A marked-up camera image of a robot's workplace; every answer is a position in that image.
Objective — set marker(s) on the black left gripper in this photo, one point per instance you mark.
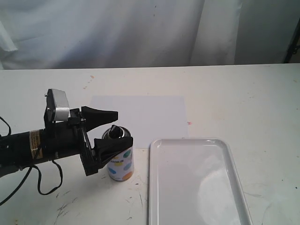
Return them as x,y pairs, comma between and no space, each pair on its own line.
68,138

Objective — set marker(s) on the spray can with dots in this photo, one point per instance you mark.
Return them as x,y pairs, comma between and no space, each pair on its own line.
121,167

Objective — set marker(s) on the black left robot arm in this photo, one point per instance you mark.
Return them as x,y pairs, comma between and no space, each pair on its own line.
23,150

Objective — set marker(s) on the white paper sheet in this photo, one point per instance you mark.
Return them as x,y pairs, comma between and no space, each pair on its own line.
148,118

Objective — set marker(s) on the white rectangular plastic tray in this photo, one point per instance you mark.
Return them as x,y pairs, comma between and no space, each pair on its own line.
194,181

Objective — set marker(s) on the white backdrop curtain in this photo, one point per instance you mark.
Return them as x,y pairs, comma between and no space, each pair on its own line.
43,34

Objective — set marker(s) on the black metal stand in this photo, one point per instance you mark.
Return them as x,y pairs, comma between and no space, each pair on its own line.
293,46

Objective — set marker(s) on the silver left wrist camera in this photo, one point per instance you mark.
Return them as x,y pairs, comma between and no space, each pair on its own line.
61,105

